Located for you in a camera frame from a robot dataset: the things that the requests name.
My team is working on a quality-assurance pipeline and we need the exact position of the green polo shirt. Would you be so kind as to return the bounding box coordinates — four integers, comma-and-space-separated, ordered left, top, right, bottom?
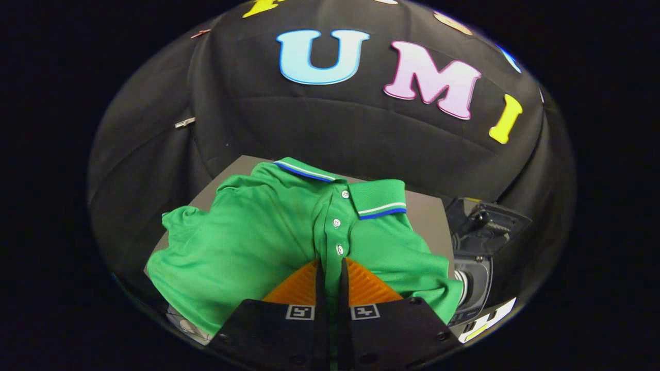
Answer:
146, 157, 464, 338

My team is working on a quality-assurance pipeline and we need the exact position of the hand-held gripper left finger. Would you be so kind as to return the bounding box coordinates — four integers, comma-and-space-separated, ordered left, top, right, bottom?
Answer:
206, 259, 331, 371

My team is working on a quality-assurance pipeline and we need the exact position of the white printed sheet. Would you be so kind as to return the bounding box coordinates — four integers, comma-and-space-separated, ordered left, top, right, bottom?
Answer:
168, 307, 212, 345

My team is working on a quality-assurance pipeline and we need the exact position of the grey box cabinet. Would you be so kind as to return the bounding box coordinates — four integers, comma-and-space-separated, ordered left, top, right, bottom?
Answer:
144, 155, 454, 279

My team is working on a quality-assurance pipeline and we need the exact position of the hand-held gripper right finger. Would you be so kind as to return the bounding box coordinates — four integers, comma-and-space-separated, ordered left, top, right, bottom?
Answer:
338, 258, 462, 371

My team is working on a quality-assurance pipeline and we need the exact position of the transparent washing machine lid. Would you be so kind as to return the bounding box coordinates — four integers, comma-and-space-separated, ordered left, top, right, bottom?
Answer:
446, 197, 533, 258

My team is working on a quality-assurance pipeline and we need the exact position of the small grey washing machine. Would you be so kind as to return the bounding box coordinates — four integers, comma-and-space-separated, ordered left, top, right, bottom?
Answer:
449, 252, 496, 328

